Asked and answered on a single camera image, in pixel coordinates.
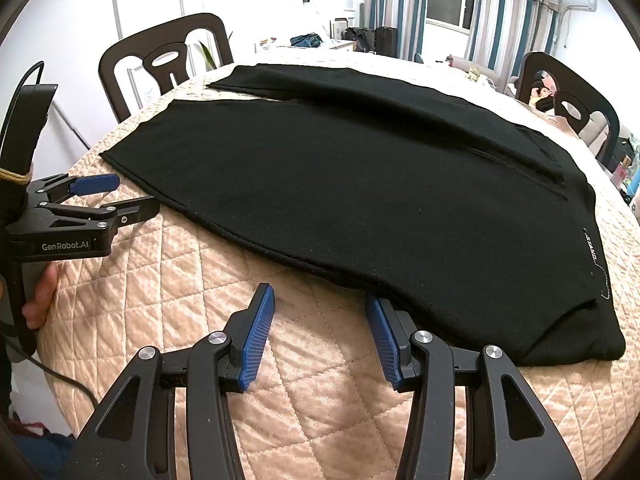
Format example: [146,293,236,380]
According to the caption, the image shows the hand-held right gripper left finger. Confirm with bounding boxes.
[70,284,277,480]

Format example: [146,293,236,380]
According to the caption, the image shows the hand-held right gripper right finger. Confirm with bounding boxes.
[365,295,576,480]

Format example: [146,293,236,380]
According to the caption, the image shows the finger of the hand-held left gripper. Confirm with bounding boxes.
[40,195,162,234]
[30,173,122,204]

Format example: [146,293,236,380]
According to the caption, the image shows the black pants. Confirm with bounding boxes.
[100,62,628,367]

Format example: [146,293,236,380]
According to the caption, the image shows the person's left hand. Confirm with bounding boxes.
[22,262,59,331]

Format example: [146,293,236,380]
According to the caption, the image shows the white rod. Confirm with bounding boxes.
[51,101,92,149]

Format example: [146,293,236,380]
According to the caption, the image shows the peach quilted blanket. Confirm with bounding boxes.
[37,50,640,480]

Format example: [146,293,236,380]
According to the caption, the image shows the dark wooden chair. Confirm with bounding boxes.
[97,12,236,123]
[515,51,621,171]

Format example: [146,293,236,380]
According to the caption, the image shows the green plant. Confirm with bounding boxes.
[197,40,221,68]

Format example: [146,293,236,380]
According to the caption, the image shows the blue and red cloth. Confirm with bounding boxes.
[10,410,77,480]

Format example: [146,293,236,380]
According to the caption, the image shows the white desk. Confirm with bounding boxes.
[252,37,358,54]

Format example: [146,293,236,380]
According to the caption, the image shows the black bag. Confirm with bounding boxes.
[345,25,376,53]

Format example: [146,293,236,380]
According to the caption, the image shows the colourful boxes and bottles clutter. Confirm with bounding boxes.
[612,135,640,206]

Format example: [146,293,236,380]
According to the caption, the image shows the black cable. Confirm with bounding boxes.
[0,330,103,413]

